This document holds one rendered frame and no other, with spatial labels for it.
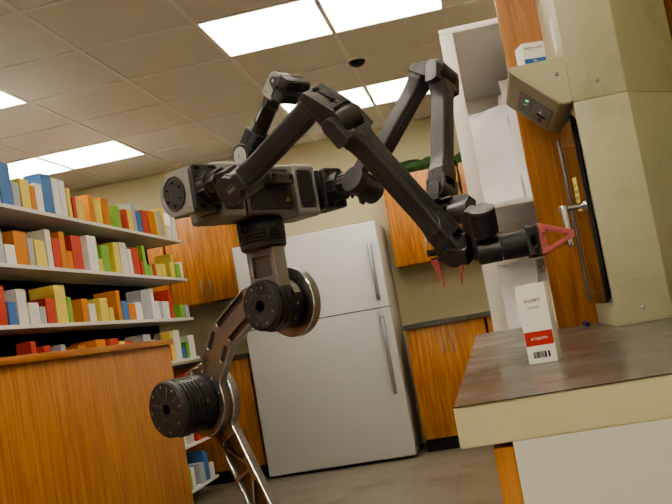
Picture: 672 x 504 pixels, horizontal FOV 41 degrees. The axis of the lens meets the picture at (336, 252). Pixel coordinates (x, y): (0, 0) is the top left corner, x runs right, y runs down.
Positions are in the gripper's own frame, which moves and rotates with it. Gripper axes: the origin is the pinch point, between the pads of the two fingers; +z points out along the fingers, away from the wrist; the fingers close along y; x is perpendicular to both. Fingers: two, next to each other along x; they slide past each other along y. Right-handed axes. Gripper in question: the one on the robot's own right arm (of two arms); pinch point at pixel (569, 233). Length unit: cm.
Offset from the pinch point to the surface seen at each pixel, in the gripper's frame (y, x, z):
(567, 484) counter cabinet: -109, 28, -16
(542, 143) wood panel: 31.8, -25.0, 1.2
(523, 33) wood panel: 32, -53, 2
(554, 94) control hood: -5.1, -28.8, 2.3
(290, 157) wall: 551, -139, -159
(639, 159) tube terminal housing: -5.2, -11.9, 16.1
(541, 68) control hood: -5.1, -34.8, 0.8
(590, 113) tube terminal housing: -5.1, -23.3, 8.6
